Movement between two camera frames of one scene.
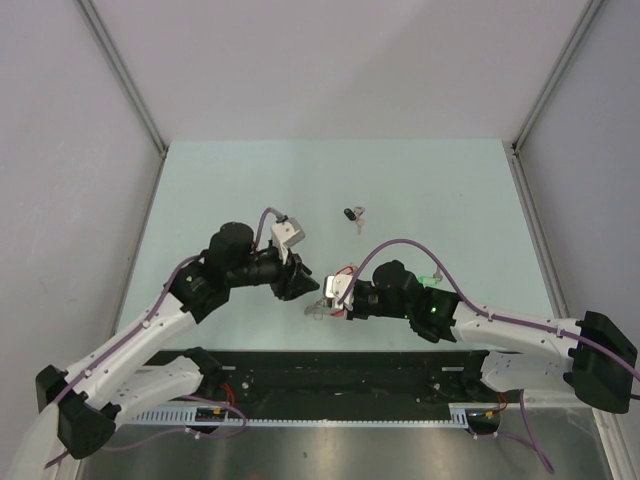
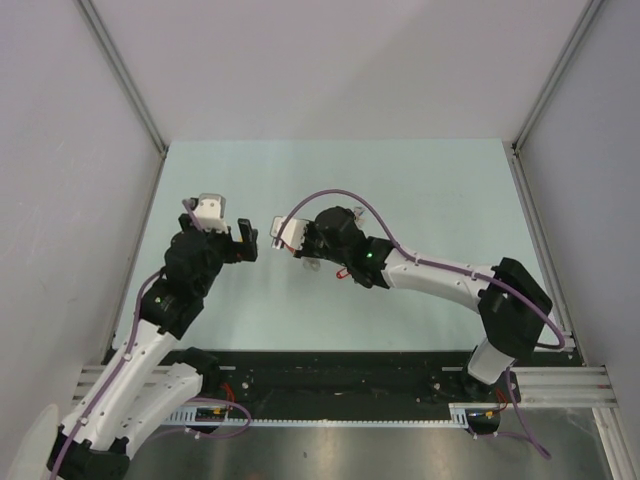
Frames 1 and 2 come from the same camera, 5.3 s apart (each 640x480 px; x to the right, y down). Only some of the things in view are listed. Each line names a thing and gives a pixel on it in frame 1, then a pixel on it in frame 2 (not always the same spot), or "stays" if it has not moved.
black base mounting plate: (241, 380) stays
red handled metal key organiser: (321, 308) -> (309, 263)
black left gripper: (299, 284) -> (248, 236)
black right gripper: (355, 313) -> (304, 251)
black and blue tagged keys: (356, 216) stays
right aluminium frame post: (574, 36) stays
